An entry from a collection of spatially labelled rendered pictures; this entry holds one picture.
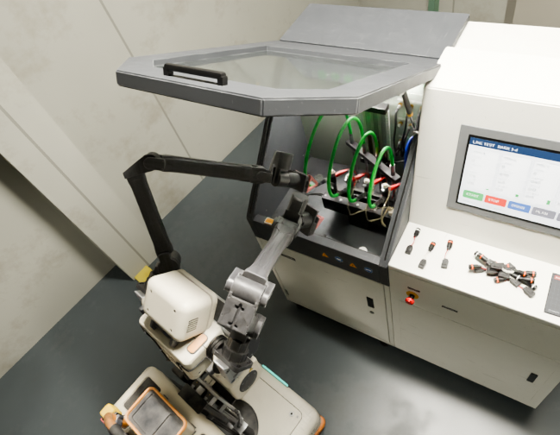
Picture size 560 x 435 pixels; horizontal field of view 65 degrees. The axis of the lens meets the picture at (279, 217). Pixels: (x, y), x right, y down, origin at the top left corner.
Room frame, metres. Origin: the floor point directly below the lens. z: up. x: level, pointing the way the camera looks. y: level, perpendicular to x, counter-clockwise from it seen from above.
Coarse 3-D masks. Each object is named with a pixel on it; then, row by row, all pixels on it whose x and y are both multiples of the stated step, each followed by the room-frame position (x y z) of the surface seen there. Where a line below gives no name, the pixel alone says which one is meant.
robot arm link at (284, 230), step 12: (276, 228) 0.81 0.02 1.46; (288, 228) 0.82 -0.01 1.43; (276, 240) 0.75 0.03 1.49; (288, 240) 0.77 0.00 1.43; (264, 252) 0.69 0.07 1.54; (276, 252) 0.69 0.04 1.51; (252, 264) 0.64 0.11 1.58; (264, 264) 0.64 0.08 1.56; (252, 276) 0.60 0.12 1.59; (264, 276) 0.59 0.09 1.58; (228, 288) 0.57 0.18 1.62; (264, 300) 0.52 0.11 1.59
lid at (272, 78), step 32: (128, 64) 1.16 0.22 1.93; (160, 64) 1.24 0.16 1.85; (192, 64) 1.25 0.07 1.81; (224, 64) 1.25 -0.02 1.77; (256, 64) 1.24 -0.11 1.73; (288, 64) 1.24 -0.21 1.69; (320, 64) 1.23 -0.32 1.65; (352, 64) 1.23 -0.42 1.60; (384, 64) 1.20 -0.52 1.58; (416, 64) 1.12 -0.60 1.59; (192, 96) 0.88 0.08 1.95; (224, 96) 0.81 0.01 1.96; (256, 96) 0.76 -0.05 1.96; (288, 96) 0.75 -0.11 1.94; (320, 96) 0.74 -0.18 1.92; (352, 96) 0.73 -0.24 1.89; (384, 96) 0.81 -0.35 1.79
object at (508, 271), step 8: (480, 256) 0.68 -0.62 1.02; (472, 264) 0.67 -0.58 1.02; (488, 264) 0.65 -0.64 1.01; (496, 264) 0.62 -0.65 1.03; (504, 264) 0.63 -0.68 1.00; (512, 264) 0.62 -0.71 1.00; (480, 272) 0.64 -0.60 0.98; (488, 272) 0.62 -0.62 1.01; (496, 272) 0.61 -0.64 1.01; (504, 272) 0.60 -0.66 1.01; (512, 272) 0.59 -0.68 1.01; (520, 272) 0.57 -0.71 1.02; (528, 272) 0.57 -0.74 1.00; (536, 272) 0.56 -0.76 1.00; (496, 280) 0.59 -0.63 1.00; (504, 280) 0.58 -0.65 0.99; (512, 280) 0.57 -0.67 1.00; (520, 280) 0.56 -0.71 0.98; (528, 280) 0.54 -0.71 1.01; (528, 288) 0.52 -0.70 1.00; (536, 288) 0.51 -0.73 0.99; (528, 296) 0.50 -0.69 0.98
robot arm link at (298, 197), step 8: (296, 192) 0.95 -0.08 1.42; (296, 200) 0.90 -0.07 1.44; (304, 200) 0.90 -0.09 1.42; (288, 208) 0.92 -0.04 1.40; (296, 208) 0.89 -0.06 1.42; (304, 208) 0.90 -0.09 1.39; (288, 216) 0.89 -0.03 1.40; (296, 216) 0.88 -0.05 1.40; (272, 224) 0.86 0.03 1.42; (296, 232) 0.82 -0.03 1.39
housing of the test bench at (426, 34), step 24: (312, 24) 1.73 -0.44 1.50; (336, 24) 1.66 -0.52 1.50; (360, 24) 1.59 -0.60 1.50; (384, 24) 1.53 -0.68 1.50; (408, 24) 1.47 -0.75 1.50; (432, 24) 1.41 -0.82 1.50; (456, 24) 1.35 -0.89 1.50; (480, 24) 1.34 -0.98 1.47; (504, 24) 1.29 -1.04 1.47; (360, 48) 1.44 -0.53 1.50; (384, 48) 1.38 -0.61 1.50; (408, 48) 1.33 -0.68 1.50; (432, 48) 1.28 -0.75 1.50; (480, 48) 1.21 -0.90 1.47; (504, 48) 1.17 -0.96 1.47; (528, 48) 1.12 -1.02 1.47; (552, 48) 1.07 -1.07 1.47
